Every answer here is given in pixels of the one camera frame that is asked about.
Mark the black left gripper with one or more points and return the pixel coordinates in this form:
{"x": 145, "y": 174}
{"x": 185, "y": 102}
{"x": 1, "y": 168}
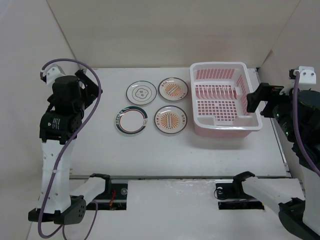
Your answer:
{"x": 92, "y": 91}

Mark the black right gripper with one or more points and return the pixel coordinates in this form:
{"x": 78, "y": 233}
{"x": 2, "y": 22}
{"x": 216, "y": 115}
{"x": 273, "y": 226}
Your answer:
{"x": 265, "y": 91}

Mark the white plate grey flower pattern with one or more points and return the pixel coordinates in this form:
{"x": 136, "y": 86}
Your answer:
{"x": 141, "y": 93}

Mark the white plate green red rim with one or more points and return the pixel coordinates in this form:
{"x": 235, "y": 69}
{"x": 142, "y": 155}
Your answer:
{"x": 131, "y": 120}

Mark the orange sunburst plate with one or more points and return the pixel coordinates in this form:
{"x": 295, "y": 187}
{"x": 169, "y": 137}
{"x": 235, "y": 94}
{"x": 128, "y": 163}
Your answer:
{"x": 170, "y": 119}
{"x": 173, "y": 89}

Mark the orange sunburst plate front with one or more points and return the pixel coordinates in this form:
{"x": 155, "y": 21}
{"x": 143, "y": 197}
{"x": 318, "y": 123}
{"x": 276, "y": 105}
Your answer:
{"x": 170, "y": 119}

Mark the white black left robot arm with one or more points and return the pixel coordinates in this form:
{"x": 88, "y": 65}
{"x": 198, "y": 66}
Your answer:
{"x": 59, "y": 126}

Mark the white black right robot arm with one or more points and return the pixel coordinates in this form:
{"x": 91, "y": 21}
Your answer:
{"x": 298, "y": 115}

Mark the pink white dish rack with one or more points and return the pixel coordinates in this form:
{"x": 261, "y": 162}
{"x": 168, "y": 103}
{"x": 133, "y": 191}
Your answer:
{"x": 219, "y": 100}

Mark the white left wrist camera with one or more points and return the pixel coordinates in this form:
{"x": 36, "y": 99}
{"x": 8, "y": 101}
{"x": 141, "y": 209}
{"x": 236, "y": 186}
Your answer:
{"x": 51, "y": 74}

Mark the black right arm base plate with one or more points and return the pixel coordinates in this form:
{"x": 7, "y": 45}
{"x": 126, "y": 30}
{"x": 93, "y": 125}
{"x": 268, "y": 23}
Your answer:
{"x": 230, "y": 197}

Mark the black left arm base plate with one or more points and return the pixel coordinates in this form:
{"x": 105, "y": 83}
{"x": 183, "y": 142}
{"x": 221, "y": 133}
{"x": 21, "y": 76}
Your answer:
{"x": 117, "y": 193}

